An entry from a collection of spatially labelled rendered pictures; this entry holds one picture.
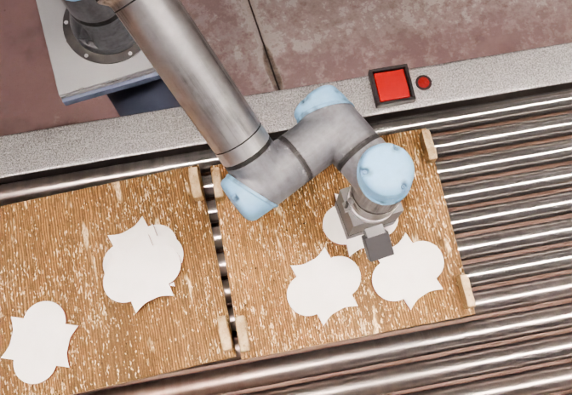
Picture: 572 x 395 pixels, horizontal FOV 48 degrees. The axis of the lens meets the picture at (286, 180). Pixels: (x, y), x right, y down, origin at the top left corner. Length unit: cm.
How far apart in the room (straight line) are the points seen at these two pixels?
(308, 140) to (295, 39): 149
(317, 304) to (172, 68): 51
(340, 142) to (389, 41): 152
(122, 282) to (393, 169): 52
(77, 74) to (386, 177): 74
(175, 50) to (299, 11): 162
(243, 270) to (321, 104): 38
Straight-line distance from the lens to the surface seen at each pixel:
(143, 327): 116
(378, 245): 107
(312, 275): 114
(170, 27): 82
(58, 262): 122
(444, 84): 131
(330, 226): 115
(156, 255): 114
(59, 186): 127
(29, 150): 131
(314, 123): 89
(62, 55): 140
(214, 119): 84
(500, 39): 248
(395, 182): 85
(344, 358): 116
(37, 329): 120
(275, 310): 114
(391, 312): 116
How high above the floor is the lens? 207
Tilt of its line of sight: 74 degrees down
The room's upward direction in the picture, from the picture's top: 1 degrees clockwise
